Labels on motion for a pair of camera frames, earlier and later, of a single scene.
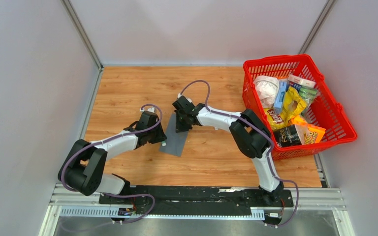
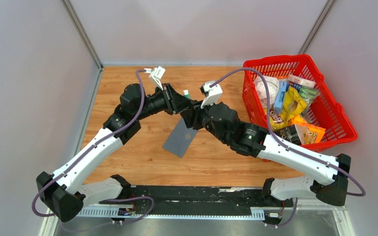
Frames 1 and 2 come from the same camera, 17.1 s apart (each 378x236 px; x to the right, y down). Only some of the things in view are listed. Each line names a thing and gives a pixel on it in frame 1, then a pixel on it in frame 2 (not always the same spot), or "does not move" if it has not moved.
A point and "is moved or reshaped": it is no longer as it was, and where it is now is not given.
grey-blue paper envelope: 175,141 is moved or reshaped
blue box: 281,90 does not move
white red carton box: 301,81 does not move
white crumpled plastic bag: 267,86 does not move
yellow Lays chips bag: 293,104 does not move
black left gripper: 161,137 to 174,102
